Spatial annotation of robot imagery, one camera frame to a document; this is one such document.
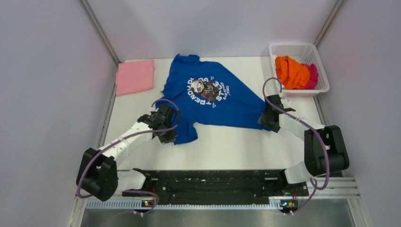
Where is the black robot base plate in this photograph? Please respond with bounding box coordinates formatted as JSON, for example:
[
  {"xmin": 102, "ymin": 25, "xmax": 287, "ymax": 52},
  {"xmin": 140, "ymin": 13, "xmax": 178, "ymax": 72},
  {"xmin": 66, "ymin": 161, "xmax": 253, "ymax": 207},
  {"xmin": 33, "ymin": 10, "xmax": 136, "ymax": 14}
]
[{"xmin": 122, "ymin": 170, "xmax": 309, "ymax": 205}]

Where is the magenta t shirt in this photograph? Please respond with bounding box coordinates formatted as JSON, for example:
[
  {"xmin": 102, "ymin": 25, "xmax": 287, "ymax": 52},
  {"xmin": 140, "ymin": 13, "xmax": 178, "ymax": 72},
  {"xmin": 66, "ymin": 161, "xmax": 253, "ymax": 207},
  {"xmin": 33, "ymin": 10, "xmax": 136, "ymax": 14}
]
[{"xmin": 302, "ymin": 64, "xmax": 319, "ymax": 90}]

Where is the folded pink t shirt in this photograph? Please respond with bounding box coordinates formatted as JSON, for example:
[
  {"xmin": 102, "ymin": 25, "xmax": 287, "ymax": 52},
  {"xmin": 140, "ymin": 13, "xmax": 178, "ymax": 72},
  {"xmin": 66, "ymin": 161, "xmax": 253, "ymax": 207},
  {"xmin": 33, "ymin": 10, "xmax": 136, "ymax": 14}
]
[{"xmin": 115, "ymin": 60, "xmax": 155, "ymax": 96}]

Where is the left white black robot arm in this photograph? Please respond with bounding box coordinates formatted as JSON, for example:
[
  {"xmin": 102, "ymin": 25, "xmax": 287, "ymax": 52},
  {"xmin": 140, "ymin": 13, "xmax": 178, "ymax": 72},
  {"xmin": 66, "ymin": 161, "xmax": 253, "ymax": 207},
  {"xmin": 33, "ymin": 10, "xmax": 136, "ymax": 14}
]
[{"xmin": 76, "ymin": 99, "xmax": 181, "ymax": 201}]

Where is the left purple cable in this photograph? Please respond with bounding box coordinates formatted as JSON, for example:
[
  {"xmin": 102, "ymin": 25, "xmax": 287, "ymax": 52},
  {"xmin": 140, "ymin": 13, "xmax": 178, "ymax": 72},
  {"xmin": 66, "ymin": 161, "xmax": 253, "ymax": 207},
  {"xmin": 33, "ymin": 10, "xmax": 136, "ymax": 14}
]
[{"xmin": 76, "ymin": 98, "xmax": 183, "ymax": 217}]

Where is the orange t shirt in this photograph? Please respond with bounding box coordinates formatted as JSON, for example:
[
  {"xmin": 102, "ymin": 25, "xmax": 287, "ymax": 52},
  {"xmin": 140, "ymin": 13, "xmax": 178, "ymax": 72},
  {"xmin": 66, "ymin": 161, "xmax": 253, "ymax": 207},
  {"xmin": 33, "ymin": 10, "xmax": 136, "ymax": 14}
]
[{"xmin": 275, "ymin": 56, "xmax": 311, "ymax": 90}]

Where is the blue printed t shirt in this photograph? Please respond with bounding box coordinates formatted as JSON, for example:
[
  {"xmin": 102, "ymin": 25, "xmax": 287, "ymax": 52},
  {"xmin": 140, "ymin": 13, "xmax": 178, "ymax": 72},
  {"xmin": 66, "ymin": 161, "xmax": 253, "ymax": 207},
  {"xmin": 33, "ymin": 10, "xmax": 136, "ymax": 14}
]
[{"xmin": 162, "ymin": 54, "xmax": 265, "ymax": 145}]

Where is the white plastic laundry basket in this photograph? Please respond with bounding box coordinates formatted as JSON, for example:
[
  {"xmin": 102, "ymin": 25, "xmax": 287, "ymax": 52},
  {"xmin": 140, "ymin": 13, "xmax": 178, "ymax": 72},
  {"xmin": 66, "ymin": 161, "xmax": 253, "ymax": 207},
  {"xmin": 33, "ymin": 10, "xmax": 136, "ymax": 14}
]
[{"xmin": 269, "ymin": 42, "xmax": 330, "ymax": 97}]

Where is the aluminium rail frame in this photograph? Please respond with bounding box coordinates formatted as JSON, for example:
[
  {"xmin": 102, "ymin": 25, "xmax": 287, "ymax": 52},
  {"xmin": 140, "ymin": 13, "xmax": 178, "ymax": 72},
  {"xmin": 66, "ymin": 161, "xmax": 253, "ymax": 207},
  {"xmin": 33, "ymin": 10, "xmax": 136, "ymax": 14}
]
[{"xmin": 67, "ymin": 170, "xmax": 372, "ymax": 227}]

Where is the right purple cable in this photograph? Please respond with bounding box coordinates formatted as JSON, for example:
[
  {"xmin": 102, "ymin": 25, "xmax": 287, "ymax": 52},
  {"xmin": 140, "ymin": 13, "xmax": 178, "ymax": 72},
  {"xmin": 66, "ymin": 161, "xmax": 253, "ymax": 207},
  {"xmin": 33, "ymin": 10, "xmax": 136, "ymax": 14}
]
[{"xmin": 262, "ymin": 78, "xmax": 331, "ymax": 215}]

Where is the purple cable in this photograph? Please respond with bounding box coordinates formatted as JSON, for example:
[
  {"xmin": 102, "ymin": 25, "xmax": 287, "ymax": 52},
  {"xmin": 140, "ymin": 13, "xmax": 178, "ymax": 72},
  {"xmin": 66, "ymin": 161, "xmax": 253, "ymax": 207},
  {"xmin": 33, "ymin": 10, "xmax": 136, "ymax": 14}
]
[
  {"xmin": 76, "ymin": 98, "xmax": 183, "ymax": 217},
  {"xmin": 262, "ymin": 78, "xmax": 331, "ymax": 215}
]

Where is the white slotted cable duct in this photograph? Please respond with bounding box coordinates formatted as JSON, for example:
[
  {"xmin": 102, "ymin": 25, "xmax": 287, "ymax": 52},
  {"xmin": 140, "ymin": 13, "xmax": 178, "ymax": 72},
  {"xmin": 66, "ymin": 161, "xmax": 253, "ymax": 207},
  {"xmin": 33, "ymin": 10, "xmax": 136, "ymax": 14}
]
[{"xmin": 86, "ymin": 199, "xmax": 283, "ymax": 210}]

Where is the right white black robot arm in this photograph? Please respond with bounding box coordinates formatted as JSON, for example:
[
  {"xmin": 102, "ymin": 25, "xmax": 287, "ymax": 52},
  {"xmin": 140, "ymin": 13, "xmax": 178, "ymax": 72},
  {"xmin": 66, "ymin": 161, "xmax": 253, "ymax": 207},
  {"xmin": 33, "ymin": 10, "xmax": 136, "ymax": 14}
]
[{"xmin": 258, "ymin": 95, "xmax": 349, "ymax": 195}]

